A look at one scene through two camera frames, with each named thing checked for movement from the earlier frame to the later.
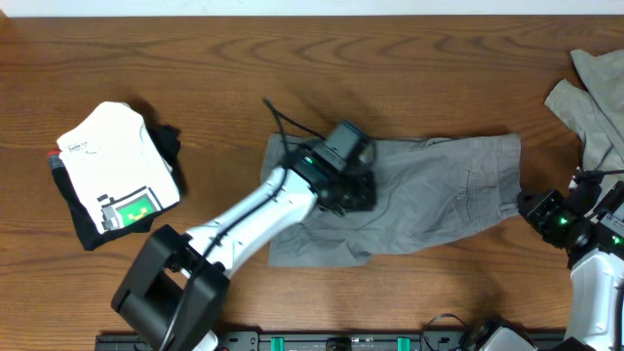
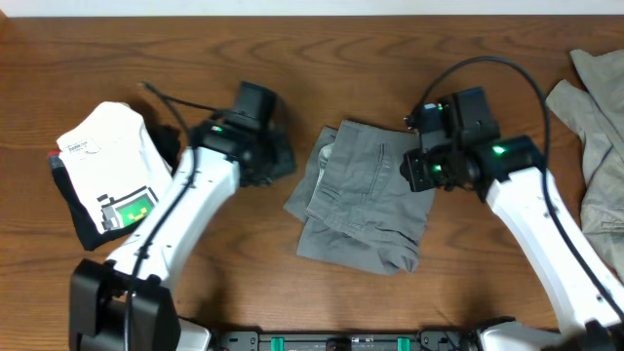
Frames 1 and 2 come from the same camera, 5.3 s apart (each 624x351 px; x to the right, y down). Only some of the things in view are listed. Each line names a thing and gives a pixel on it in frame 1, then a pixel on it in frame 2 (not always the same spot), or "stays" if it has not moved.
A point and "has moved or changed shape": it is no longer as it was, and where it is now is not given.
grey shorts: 430,191 has moved or changed shape
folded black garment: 89,234 stays
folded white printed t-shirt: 118,173 stays
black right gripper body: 555,219 → 433,170
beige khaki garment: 597,113 stays
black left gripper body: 354,193 → 271,158
